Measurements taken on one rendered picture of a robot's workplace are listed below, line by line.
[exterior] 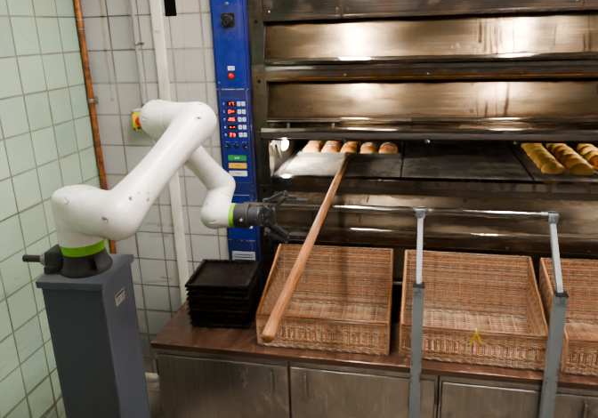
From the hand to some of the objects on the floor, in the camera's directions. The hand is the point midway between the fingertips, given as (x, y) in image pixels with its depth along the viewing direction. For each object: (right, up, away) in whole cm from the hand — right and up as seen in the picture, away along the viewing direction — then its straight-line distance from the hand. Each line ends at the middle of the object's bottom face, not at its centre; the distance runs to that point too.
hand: (304, 217), depth 200 cm
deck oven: (+88, -70, +167) cm, 201 cm away
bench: (+60, -107, +52) cm, 133 cm away
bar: (+38, -112, +36) cm, 124 cm away
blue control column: (-7, -68, +185) cm, 197 cm away
